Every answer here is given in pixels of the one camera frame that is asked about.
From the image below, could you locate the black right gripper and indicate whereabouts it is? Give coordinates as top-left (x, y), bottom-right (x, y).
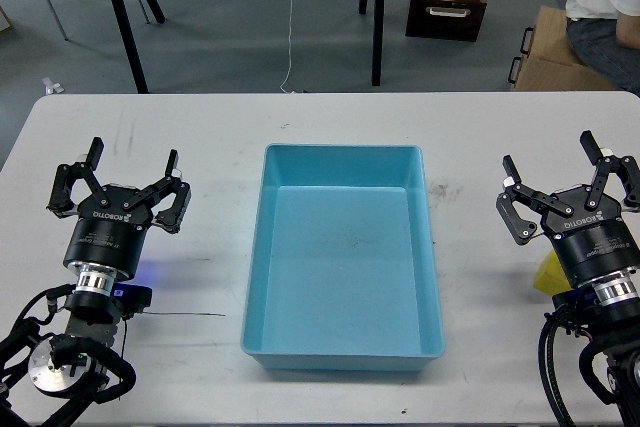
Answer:
top-left (495, 130), bottom-right (640, 291)

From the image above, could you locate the dark wooden crate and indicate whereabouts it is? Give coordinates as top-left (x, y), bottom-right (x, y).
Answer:
top-left (405, 0), bottom-right (487, 42)

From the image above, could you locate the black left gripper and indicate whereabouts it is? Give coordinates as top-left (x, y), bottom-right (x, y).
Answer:
top-left (47, 137), bottom-right (191, 281)

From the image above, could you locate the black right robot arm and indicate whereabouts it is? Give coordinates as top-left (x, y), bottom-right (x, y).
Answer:
top-left (496, 131), bottom-right (639, 426)

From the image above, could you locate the light blue plastic bin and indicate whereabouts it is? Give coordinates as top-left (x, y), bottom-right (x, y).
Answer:
top-left (241, 144), bottom-right (445, 372)

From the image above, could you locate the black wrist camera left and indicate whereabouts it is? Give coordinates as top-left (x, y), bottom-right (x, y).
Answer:
top-left (112, 283), bottom-right (152, 317)

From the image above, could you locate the cardboard box with handles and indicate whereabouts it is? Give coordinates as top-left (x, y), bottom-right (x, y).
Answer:
top-left (508, 6), bottom-right (616, 92)

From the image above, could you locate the white floor cable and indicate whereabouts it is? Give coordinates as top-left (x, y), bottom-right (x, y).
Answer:
top-left (259, 0), bottom-right (307, 95)

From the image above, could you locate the seated person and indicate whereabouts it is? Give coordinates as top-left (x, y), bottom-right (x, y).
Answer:
top-left (565, 0), bottom-right (639, 95)

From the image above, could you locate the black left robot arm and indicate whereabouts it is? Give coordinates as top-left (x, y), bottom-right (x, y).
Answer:
top-left (1, 137), bottom-right (191, 426)

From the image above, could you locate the yellow block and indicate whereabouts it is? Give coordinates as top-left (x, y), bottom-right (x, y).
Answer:
top-left (533, 251), bottom-right (572, 296)

